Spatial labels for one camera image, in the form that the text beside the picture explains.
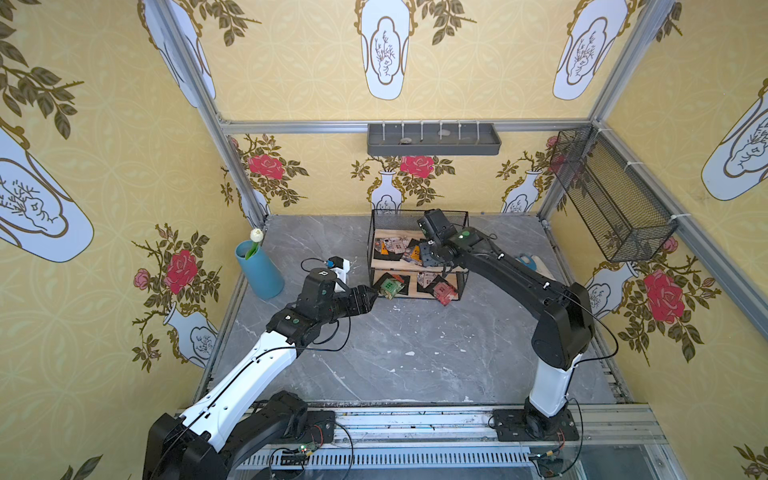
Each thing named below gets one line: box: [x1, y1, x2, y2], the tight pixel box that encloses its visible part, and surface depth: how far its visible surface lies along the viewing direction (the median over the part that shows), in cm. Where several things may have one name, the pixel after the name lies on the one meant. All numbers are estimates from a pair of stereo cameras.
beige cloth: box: [531, 255, 557, 281], surface depth 107 cm
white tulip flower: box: [245, 228, 264, 260], surface depth 78 cm
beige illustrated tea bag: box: [383, 236, 409, 254], surface depth 92 cm
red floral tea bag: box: [434, 282, 457, 306], surface depth 99 cm
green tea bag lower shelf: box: [378, 278, 406, 300], surface depth 99 cm
